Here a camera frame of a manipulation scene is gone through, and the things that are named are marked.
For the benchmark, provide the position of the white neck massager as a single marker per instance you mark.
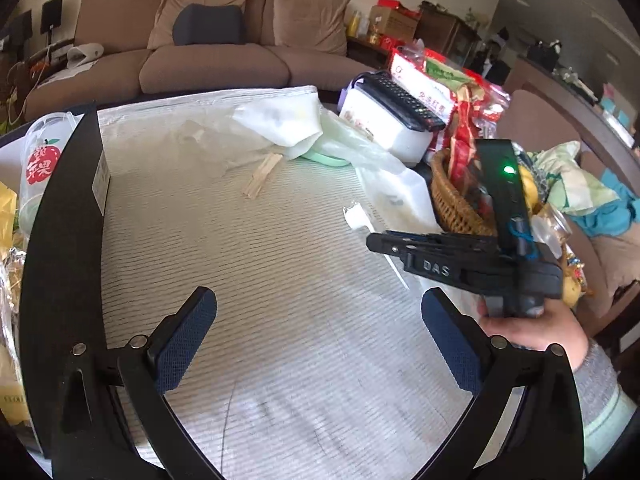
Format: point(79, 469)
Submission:
point(85, 55)

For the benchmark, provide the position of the clear cup with apple print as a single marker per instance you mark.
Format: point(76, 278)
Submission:
point(42, 160)

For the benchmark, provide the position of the dark storage box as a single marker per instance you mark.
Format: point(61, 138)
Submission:
point(60, 260)

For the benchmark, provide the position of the white tissue pack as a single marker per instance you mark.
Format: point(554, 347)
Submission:
point(380, 125)

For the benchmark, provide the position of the bananas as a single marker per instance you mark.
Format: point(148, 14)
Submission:
point(530, 190)

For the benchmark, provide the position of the white plastic bag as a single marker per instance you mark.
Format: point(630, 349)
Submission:
point(285, 120)

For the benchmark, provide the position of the dark wooden cabinet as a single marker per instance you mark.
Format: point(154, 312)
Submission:
point(450, 35)

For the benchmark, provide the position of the translucent plastic bag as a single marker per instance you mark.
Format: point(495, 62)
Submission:
point(380, 180)

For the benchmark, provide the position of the black remote control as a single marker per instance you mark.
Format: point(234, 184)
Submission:
point(387, 107)
point(405, 100)

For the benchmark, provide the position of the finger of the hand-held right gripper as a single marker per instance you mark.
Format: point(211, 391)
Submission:
point(425, 247)
point(440, 236)

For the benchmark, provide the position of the black speaker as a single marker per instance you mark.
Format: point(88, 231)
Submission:
point(52, 12)
point(21, 25)

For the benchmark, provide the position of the brown sofa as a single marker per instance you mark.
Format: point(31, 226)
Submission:
point(210, 70)

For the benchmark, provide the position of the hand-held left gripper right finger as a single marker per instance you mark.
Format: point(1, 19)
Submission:
point(450, 345)

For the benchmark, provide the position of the red snack packets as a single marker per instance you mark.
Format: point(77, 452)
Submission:
point(470, 125)

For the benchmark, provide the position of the green plastic bowl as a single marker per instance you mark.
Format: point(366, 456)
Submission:
point(330, 161)

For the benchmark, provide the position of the yellow packet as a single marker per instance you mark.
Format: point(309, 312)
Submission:
point(7, 210)

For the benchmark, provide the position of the cardboard box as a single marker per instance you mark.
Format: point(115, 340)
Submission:
point(392, 25)

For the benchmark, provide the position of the person's right forearm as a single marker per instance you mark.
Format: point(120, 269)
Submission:
point(605, 400)

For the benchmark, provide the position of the yellow bottle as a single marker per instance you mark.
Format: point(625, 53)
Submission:
point(354, 22)

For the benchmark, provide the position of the white plastic wrapper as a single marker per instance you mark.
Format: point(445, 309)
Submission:
point(360, 220)

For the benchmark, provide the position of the navy lumbar pillow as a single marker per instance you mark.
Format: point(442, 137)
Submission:
point(207, 25)

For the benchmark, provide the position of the striped tablecloth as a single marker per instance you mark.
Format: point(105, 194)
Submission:
point(275, 260)

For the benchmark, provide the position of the glass jar with brown lid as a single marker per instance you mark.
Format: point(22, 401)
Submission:
point(552, 230)

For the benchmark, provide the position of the wicker basket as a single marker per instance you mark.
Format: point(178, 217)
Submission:
point(455, 205)

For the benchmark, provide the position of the green snack bag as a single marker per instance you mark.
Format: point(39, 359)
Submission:
point(450, 67)

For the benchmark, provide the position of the red and white snack bag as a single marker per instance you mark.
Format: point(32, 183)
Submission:
point(425, 85)

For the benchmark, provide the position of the bundle of wooden sticks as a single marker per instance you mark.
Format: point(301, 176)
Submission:
point(260, 175)

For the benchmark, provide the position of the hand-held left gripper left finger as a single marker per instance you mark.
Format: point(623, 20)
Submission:
point(182, 345)

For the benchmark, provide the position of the person's right hand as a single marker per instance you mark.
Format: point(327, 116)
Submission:
point(545, 335)

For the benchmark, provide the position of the tan upholstered chair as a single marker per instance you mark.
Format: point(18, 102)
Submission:
point(530, 115)

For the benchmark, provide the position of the gold foil snack wrapper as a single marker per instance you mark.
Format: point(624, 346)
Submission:
point(10, 300)

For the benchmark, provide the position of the mint and teal cloth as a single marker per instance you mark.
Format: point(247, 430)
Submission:
point(585, 185)

